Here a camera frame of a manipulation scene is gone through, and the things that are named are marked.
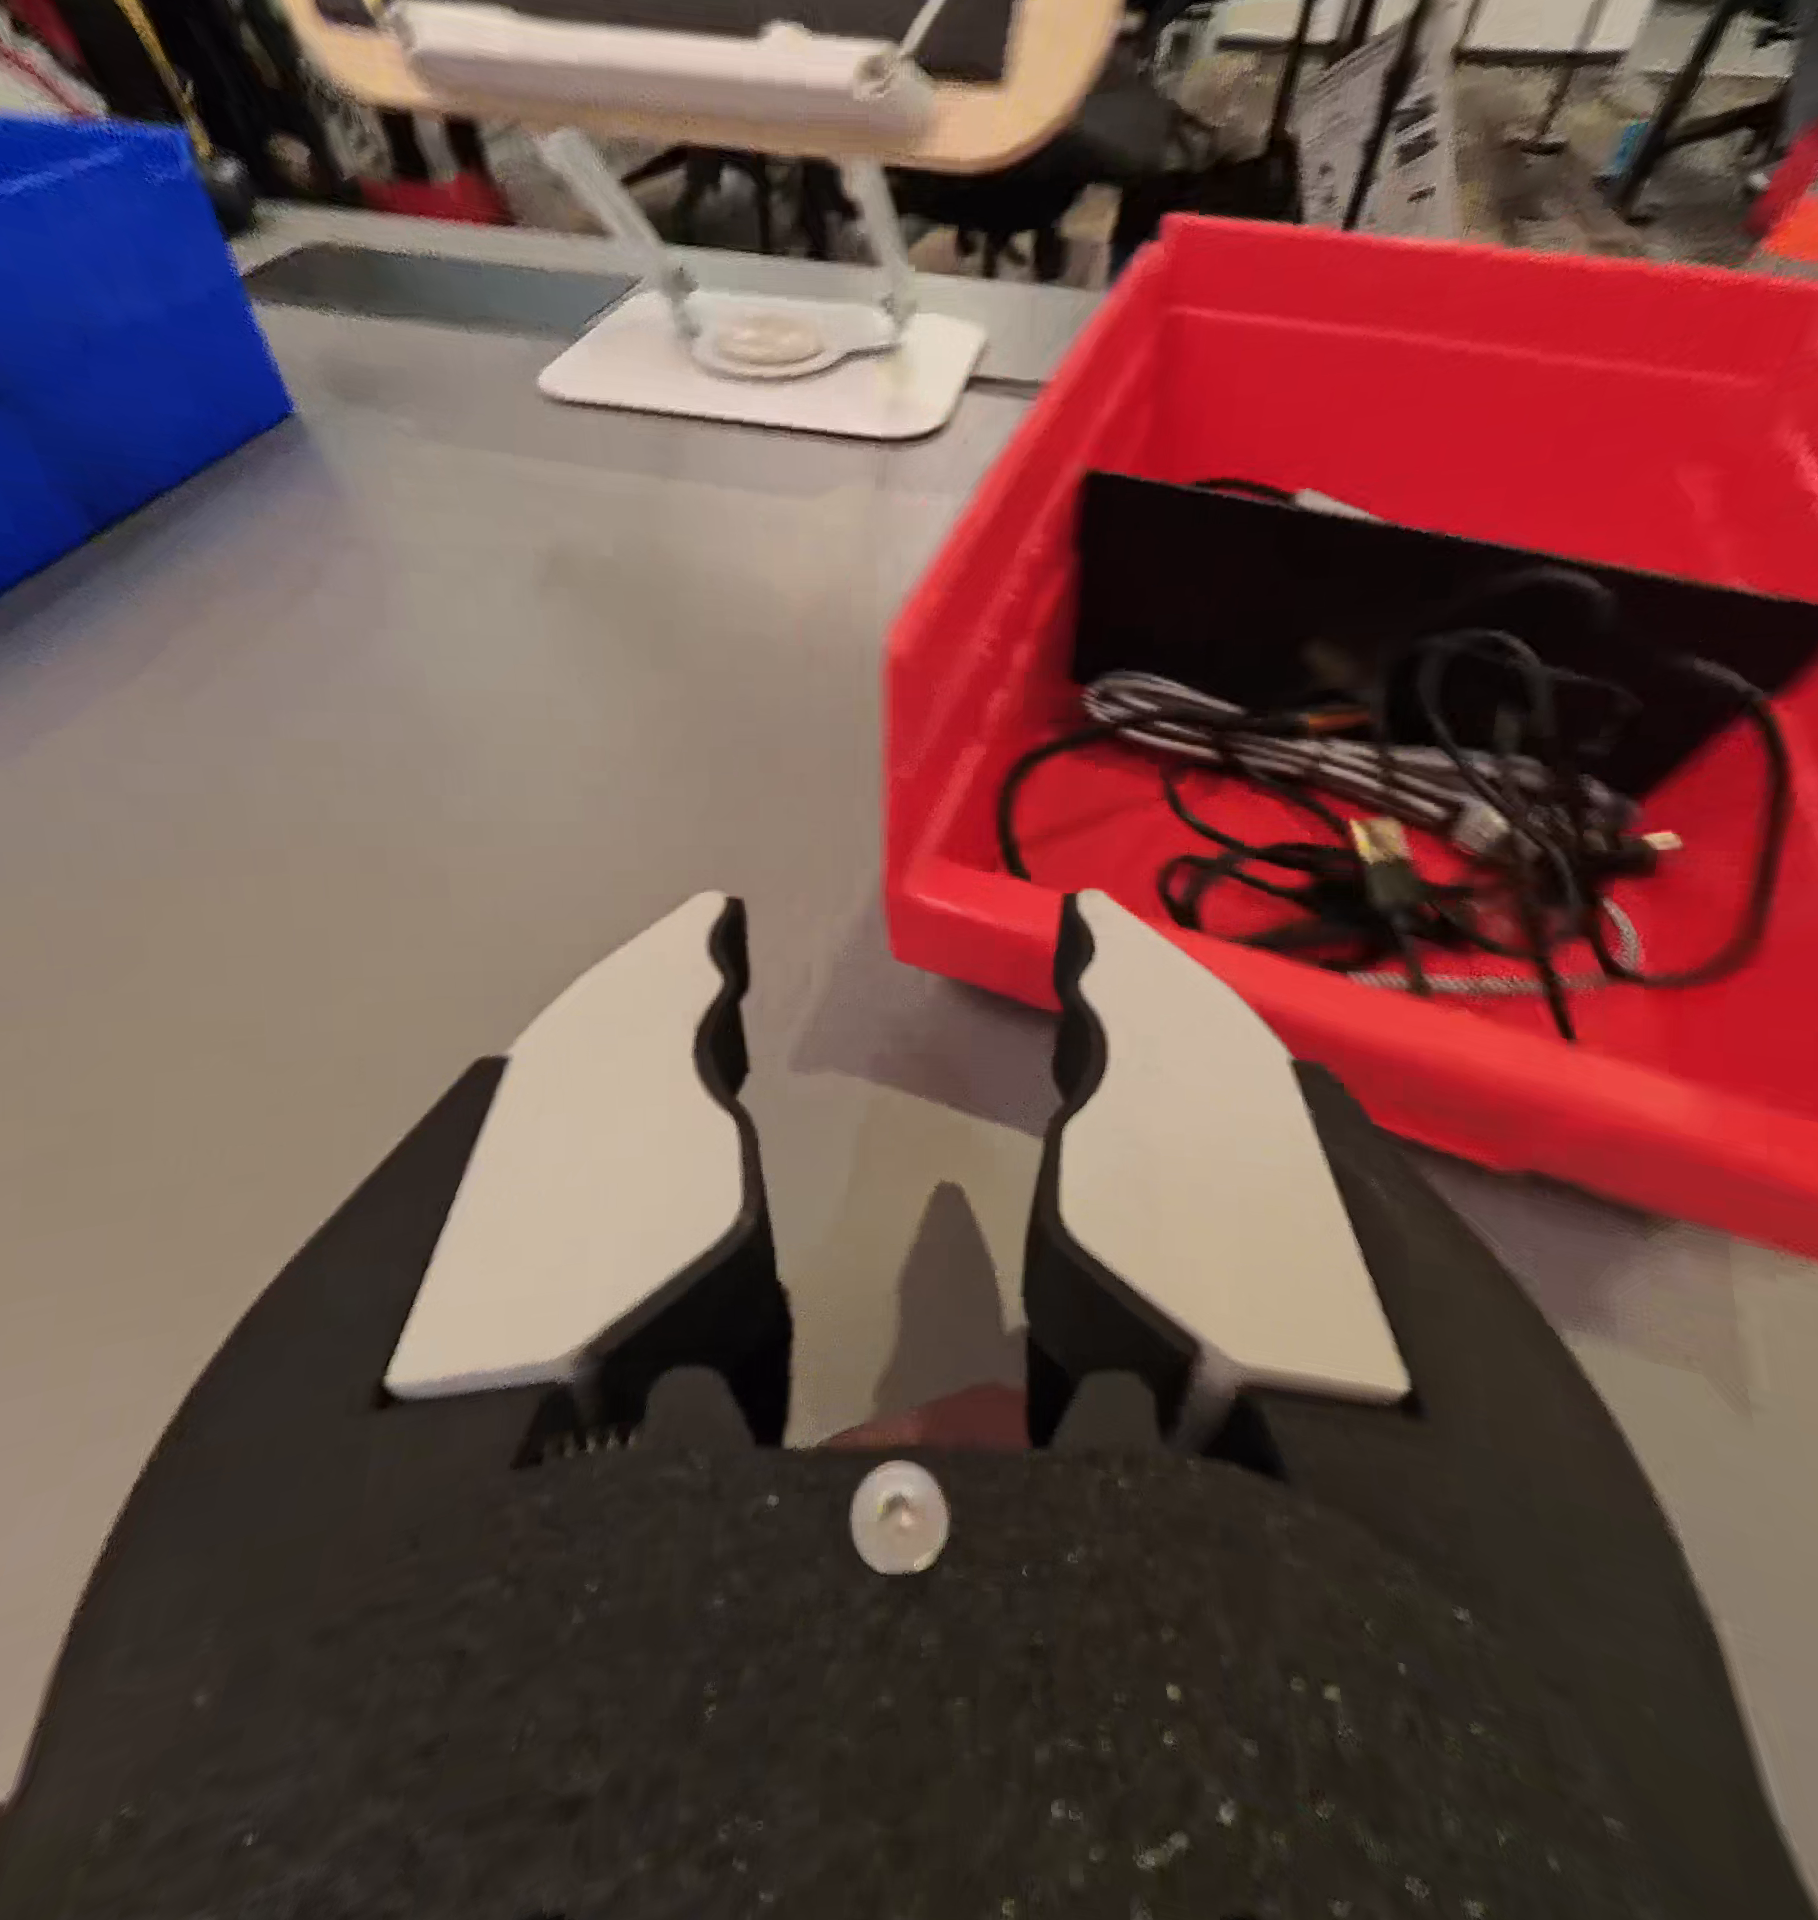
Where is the white tablet stand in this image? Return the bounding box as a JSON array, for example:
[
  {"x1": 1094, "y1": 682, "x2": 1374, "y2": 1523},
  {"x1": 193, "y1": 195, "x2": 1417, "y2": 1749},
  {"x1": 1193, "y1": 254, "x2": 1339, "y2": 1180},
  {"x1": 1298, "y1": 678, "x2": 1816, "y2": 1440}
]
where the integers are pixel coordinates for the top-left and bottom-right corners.
[{"x1": 533, "y1": 125, "x2": 989, "y2": 442}]

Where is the blue plastic bin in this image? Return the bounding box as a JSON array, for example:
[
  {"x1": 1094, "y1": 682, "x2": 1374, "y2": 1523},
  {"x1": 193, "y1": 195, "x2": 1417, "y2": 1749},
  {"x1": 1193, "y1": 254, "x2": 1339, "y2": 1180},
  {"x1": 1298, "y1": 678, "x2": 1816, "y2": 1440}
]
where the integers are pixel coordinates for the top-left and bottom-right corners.
[{"x1": 0, "y1": 112, "x2": 295, "y2": 629}]

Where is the white printed sign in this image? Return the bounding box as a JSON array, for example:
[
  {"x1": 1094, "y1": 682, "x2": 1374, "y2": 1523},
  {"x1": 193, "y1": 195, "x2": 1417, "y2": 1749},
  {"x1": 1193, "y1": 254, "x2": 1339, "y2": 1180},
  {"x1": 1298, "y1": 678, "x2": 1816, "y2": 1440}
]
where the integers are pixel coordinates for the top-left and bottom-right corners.
[{"x1": 1290, "y1": 0, "x2": 1465, "y2": 234}]

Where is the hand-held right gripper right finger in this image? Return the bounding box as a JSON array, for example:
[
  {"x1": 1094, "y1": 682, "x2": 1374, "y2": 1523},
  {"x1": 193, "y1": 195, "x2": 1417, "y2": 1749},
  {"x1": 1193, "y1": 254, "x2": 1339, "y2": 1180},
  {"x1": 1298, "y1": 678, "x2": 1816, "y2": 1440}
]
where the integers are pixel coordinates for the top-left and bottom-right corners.
[{"x1": 1022, "y1": 887, "x2": 1413, "y2": 1454}]

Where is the striped braided cable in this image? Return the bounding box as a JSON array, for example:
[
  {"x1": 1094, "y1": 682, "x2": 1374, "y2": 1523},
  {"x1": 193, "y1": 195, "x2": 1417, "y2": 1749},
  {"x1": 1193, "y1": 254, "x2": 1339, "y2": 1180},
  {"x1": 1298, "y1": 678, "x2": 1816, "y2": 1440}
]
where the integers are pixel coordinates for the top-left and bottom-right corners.
[{"x1": 1079, "y1": 672, "x2": 1654, "y2": 1000}]

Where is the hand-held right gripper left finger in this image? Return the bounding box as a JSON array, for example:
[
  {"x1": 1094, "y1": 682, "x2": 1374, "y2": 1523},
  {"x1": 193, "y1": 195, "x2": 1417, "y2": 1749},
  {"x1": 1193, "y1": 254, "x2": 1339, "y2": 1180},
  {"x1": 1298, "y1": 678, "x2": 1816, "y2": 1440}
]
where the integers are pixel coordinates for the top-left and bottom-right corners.
[{"x1": 380, "y1": 887, "x2": 791, "y2": 1454}]

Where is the red plastic bin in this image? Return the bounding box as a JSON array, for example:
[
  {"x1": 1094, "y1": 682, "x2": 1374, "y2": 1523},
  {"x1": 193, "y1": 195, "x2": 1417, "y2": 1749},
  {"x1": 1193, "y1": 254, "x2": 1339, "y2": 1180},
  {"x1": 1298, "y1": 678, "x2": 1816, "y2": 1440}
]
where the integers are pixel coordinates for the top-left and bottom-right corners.
[{"x1": 881, "y1": 212, "x2": 1818, "y2": 1278}]

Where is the black divider of red bin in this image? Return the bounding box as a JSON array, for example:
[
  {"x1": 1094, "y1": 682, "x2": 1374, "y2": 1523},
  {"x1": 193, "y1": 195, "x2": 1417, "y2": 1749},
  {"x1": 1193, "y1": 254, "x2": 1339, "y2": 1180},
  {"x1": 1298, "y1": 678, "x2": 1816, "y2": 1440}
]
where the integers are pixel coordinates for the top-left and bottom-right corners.
[{"x1": 1074, "y1": 472, "x2": 1818, "y2": 798}]

